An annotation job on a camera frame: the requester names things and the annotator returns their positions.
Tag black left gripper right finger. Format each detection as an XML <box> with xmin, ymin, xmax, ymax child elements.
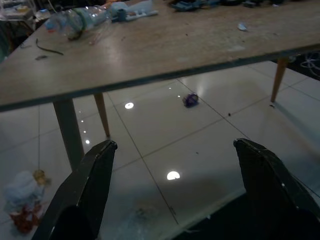
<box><xmin>232</xmin><ymin>138</ymin><xmax>320</xmax><ymax>240</ymax></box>

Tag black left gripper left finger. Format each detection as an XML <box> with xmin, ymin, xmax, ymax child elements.
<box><xmin>32</xmin><ymin>139</ymin><xmax>118</xmax><ymax>240</ymax></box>

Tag small yellow trash piece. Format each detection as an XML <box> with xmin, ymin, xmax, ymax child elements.
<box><xmin>32</xmin><ymin>169</ymin><xmax>52</xmax><ymax>187</ymax></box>

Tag white blue crumpled trash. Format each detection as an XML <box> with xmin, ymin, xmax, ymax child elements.
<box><xmin>3</xmin><ymin>170</ymin><xmax>46</xmax><ymax>216</ymax></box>

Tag red crumpled wrapper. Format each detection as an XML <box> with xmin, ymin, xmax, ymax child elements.
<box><xmin>9</xmin><ymin>203</ymin><xmax>44</xmax><ymax>235</ymax></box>

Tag purple crumpled wrapper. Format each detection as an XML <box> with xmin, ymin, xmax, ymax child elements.
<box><xmin>182</xmin><ymin>92</ymin><xmax>200</xmax><ymax>108</ymax></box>

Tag light wooden table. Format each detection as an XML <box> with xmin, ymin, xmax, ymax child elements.
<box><xmin>0</xmin><ymin>0</ymin><xmax>320</xmax><ymax>174</ymax></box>

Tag clear crushed plastic bottle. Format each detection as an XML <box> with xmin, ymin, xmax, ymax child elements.
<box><xmin>44</xmin><ymin>6</ymin><xmax>113</xmax><ymax>42</ymax></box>

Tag white blue device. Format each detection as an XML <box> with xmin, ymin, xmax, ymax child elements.
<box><xmin>109</xmin><ymin>0</ymin><xmax>160</xmax><ymax>23</ymax></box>

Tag blue tool clutter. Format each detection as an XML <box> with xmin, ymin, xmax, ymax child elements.
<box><xmin>170</xmin><ymin>0</ymin><xmax>221</xmax><ymax>12</ymax></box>

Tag tangled white cables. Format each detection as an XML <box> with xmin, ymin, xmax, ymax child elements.
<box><xmin>299</xmin><ymin>50</ymin><xmax>320</xmax><ymax>76</ymax></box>

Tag thin black cable piece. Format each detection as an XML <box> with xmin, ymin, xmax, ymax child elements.
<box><xmin>35</xmin><ymin>38</ymin><xmax>65</xmax><ymax>56</ymax></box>

